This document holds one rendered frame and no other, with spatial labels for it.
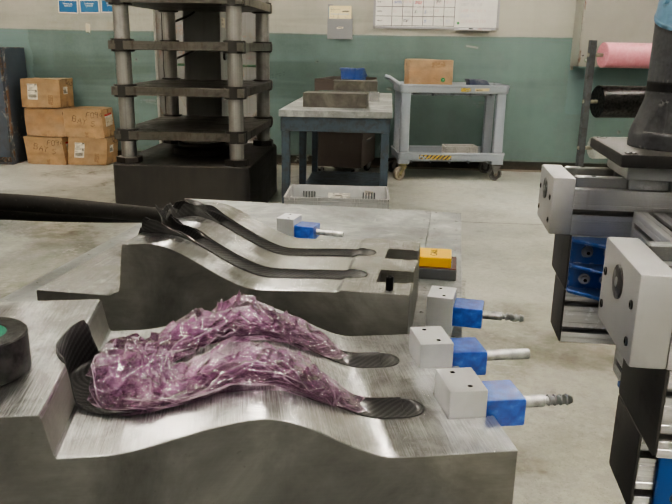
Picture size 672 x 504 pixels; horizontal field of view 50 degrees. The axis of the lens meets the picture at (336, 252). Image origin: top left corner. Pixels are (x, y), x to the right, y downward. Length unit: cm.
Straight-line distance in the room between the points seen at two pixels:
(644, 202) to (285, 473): 77
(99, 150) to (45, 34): 133
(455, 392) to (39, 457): 35
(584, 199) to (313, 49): 628
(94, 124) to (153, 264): 658
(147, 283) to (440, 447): 48
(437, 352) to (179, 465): 31
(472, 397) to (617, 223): 58
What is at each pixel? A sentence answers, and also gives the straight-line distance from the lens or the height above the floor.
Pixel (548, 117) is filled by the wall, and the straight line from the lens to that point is 749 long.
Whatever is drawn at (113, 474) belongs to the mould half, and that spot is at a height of 86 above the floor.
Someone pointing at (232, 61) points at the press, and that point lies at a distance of 481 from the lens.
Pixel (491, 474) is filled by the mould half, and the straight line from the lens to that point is 65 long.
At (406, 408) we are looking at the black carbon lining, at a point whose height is 85.
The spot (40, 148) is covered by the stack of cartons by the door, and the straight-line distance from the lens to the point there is 777.
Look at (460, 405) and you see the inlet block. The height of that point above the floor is 87.
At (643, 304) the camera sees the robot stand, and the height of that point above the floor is 97.
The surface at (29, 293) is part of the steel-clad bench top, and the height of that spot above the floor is 80.
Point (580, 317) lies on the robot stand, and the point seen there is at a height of 77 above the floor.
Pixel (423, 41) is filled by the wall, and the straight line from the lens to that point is 730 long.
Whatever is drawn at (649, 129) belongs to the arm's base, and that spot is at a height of 107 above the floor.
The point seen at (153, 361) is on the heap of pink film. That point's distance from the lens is 68.
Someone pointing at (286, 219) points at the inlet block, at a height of 85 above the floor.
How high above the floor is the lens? 118
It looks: 16 degrees down
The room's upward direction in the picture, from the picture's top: 1 degrees clockwise
